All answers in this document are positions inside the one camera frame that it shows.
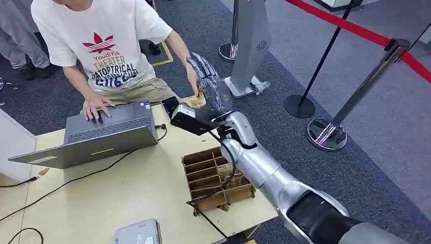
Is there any person's left hand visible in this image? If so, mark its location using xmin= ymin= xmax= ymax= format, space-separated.
xmin=184 ymin=63 xmax=201 ymax=98

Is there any person's right hand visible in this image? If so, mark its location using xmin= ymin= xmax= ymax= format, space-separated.
xmin=81 ymin=94 xmax=116 ymax=123

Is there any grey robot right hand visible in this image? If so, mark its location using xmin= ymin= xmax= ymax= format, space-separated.
xmin=186 ymin=52 xmax=234 ymax=123

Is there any grey laptop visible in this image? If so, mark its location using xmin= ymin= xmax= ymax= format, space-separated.
xmin=8 ymin=100 xmax=159 ymax=170

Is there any black smartphone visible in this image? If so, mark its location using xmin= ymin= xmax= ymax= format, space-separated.
xmin=160 ymin=96 xmax=180 ymax=119

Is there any crumpled clear plastic wrap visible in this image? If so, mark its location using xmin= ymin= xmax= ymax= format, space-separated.
xmin=250 ymin=75 xmax=271 ymax=96

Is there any grey standing kiosk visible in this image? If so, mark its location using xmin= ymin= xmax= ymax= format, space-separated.
xmin=223 ymin=0 xmax=272 ymax=99

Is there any card stack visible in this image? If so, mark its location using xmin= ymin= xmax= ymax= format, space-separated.
xmin=217 ymin=163 xmax=235 ymax=178
xmin=229 ymin=174 xmax=252 ymax=190

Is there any wooden card box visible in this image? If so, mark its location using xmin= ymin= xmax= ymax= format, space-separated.
xmin=181 ymin=146 xmax=257 ymax=214

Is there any metal chair base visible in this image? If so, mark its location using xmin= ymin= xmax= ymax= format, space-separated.
xmin=0 ymin=76 xmax=20 ymax=106

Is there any white cabinet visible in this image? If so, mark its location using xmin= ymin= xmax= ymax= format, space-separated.
xmin=0 ymin=109 xmax=37 ymax=183

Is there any standing person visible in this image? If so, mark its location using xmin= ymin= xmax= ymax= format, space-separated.
xmin=0 ymin=0 xmax=60 ymax=81

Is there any grey flat device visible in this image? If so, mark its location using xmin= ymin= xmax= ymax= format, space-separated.
xmin=113 ymin=218 xmax=163 ymax=244

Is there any chrome stanchion with wide base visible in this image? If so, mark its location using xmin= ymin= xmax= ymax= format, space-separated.
xmin=305 ymin=38 xmax=412 ymax=151

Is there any white stand base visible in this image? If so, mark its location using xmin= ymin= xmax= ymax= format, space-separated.
xmin=313 ymin=0 xmax=378 ymax=12

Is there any red barrier belt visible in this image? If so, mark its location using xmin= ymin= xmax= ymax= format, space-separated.
xmin=284 ymin=0 xmax=431 ymax=84

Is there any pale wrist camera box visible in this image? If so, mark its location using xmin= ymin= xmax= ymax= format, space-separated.
xmin=169 ymin=104 xmax=220 ymax=137

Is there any chrome stanchion post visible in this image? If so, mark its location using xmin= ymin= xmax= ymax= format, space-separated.
xmin=218 ymin=0 xmax=240 ymax=63

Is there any black laptop power cable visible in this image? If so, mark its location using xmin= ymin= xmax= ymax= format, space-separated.
xmin=0 ymin=124 xmax=168 ymax=223

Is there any black stanchion post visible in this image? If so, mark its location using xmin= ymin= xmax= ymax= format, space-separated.
xmin=283 ymin=0 xmax=359 ymax=119

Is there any black plug cable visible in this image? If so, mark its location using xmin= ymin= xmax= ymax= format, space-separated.
xmin=0 ymin=176 xmax=38 ymax=189

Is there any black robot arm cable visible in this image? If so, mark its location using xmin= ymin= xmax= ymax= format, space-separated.
xmin=186 ymin=130 xmax=238 ymax=241

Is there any black looped cable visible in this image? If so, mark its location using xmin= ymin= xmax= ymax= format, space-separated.
xmin=7 ymin=228 xmax=45 ymax=244

